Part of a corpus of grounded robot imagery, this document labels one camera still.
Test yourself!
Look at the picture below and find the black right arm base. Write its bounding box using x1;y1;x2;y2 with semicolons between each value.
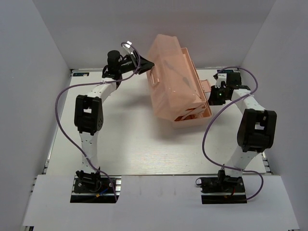
195;170;247;205

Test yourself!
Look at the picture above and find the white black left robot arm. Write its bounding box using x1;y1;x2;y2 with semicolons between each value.
74;50;154;173

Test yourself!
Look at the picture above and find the pink plastic toolbox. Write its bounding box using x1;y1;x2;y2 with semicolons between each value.
146;34;212;128

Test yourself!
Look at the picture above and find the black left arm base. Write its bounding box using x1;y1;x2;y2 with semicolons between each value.
70;171;121;204

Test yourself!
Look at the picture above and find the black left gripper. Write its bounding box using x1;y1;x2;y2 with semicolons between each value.
118;50;155;75

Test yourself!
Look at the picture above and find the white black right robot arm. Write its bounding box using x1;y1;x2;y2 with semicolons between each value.
208;71;277;192

